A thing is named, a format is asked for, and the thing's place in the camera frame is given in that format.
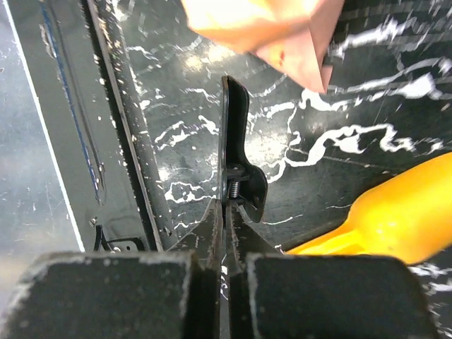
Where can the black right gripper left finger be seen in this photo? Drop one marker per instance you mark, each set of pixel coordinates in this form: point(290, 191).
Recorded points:
point(171, 294)

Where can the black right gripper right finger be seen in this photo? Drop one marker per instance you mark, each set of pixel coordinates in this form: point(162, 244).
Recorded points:
point(272, 295)

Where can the black bag clip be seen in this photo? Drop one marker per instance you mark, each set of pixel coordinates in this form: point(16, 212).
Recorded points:
point(238, 179)

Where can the yellow plastic scoop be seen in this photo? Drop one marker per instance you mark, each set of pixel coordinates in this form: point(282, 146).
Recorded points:
point(408, 217)

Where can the pink cat litter bag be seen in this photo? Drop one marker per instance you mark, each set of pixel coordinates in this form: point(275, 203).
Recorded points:
point(291, 36)

